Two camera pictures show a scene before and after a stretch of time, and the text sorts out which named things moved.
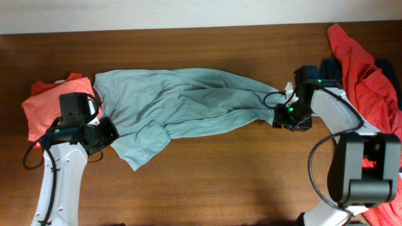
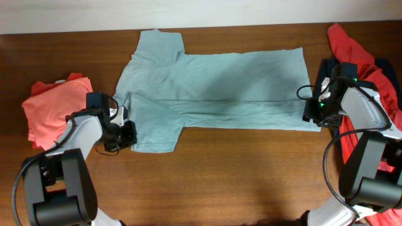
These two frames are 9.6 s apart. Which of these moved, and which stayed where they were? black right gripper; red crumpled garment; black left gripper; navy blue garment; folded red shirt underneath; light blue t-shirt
Moved: light blue t-shirt; black left gripper; black right gripper
Stayed: folded red shirt underneath; red crumpled garment; navy blue garment
